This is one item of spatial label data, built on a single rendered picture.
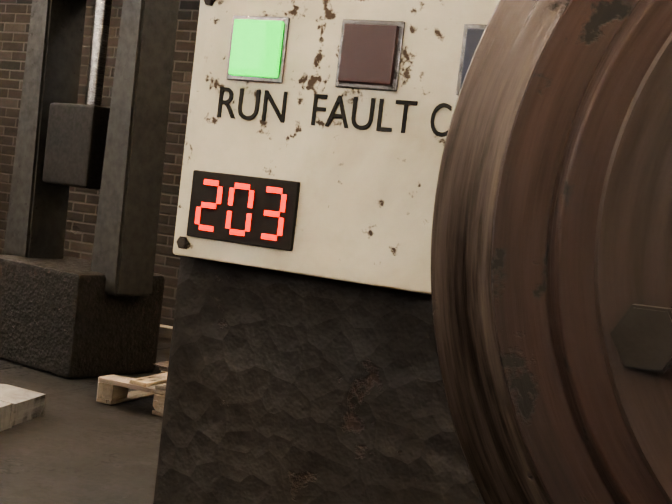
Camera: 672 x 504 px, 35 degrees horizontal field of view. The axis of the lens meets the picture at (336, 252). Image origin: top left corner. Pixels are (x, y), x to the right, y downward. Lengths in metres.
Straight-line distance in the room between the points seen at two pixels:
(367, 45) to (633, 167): 0.31
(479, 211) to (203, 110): 0.28
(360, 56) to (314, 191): 0.09
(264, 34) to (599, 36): 0.29
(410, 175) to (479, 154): 0.16
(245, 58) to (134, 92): 5.08
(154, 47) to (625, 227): 5.51
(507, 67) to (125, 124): 5.32
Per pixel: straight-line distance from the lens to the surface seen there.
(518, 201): 0.47
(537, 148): 0.47
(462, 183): 0.50
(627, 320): 0.38
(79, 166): 6.00
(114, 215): 5.79
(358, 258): 0.66
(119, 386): 5.29
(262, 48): 0.70
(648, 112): 0.39
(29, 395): 4.90
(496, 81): 0.50
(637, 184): 0.39
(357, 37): 0.67
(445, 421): 0.67
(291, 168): 0.69
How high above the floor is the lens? 1.11
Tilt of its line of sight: 3 degrees down
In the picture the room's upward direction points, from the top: 7 degrees clockwise
